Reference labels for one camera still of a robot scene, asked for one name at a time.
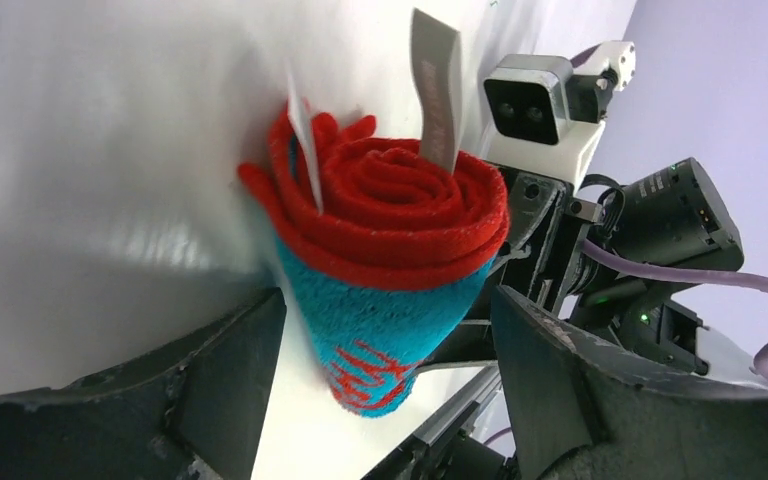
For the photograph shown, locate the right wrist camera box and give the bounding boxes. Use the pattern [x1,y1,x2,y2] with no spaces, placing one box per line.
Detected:
[483,41,637,192]

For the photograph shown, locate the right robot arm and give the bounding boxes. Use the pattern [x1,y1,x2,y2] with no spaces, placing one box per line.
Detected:
[425,158,744,376]

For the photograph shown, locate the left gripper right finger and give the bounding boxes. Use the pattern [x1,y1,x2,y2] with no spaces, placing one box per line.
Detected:
[491,286,768,479]

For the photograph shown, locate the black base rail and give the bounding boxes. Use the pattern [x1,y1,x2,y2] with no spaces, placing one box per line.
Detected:
[363,366,520,480]

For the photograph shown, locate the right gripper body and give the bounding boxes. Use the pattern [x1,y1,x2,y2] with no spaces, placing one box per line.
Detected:
[418,168,603,371]

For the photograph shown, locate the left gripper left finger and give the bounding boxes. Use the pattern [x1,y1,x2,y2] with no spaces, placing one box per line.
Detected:
[0,288,287,479]

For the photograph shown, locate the red and teal patterned towel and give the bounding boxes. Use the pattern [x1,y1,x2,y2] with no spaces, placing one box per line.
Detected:
[238,10,511,418]

